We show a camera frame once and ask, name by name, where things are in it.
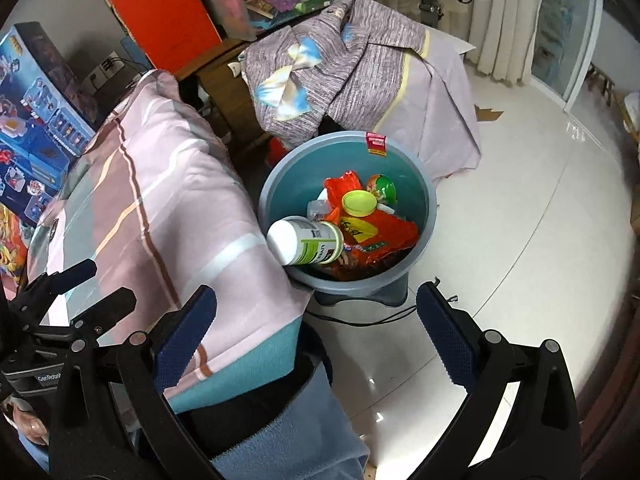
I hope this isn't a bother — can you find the red snack bag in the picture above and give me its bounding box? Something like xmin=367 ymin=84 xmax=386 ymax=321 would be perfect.
xmin=325 ymin=210 xmax=420 ymax=281

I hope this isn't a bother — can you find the person's left hand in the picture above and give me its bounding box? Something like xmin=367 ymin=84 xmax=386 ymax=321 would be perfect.
xmin=12 ymin=400 xmax=52 ymax=448

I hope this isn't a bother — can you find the yellow-green round lid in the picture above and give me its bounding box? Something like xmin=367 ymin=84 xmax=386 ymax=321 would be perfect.
xmin=342 ymin=191 xmax=377 ymax=217

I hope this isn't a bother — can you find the cream curtain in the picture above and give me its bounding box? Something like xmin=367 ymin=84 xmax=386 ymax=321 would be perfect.
xmin=465 ymin=0 xmax=546 ymax=87

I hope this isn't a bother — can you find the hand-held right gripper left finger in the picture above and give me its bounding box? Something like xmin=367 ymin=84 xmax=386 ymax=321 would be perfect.
xmin=47 ymin=285 xmax=218 ymax=480

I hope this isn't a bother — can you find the blue toy box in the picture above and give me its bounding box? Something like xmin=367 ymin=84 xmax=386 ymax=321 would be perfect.
xmin=0 ymin=22 xmax=98 ymax=226

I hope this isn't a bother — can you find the grey plastic stool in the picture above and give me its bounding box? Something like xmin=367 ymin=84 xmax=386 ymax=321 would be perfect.
xmin=312 ymin=280 xmax=412 ymax=309

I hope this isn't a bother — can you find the wooden cabinet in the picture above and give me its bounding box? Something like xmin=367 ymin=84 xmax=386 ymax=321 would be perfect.
xmin=195 ymin=35 xmax=281 ymax=161

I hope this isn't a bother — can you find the grey patterned cloth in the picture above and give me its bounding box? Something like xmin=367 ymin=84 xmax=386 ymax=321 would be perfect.
xmin=242 ymin=0 xmax=483 ymax=182

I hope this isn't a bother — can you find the black floor cable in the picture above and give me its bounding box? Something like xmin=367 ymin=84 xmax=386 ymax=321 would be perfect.
xmin=305 ymin=305 xmax=419 ymax=327

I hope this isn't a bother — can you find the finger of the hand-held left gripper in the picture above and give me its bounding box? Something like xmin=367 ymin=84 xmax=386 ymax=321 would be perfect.
xmin=70 ymin=287 xmax=139 ymax=342
xmin=22 ymin=259 xmax=99 ymax=307

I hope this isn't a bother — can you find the red gift bag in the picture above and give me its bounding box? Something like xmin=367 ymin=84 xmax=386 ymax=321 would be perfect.
xmin=107 ymin=0 xmax=223 ymax=73

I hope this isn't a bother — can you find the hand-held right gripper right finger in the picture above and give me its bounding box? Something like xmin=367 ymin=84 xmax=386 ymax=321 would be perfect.
xmin=416 ymin=281 xmax=583 ymax=480

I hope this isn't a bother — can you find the cartoon puppy gift bag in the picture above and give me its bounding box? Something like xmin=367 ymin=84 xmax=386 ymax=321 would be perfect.
xmin=0 ymin=205 xmax=37 ymax=281

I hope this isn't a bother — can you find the person's blue fleece clothing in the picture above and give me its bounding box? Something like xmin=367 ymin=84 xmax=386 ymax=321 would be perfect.
xmin=210 ymin=365 xmax=371 ymax=480

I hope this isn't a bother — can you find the teal plastic bucket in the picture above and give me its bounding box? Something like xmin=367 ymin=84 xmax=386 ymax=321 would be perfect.
xmin=257 ymin=131 xmax=438 ymax=301

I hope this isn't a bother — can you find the green orange round packet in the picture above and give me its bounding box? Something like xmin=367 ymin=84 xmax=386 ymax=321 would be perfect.
xmin=367 ymin=174 xmax=399 ymax=211

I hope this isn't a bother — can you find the pink grey checked tablecloth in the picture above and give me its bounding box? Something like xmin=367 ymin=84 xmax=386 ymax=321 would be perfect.
xmin=27 ymin=70 xmax=313 ymax=413

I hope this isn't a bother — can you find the sliding glass door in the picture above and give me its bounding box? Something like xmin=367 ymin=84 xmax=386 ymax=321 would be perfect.
xmin=530 ymin=0 xmax=640 ymax=137

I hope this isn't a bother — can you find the white green canister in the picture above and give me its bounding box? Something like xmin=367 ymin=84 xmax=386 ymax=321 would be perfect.
xmin=266 ymin=216 xmax=346 ymax=267

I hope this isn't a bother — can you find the white power strip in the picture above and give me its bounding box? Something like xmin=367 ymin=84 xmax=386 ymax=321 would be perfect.
xmin=82 ymin=52 xmax=124 ymax=92

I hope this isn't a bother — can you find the person's black clothing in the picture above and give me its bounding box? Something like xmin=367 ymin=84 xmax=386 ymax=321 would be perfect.
xmin=190 ymin=320 xmax=333 ymax=456

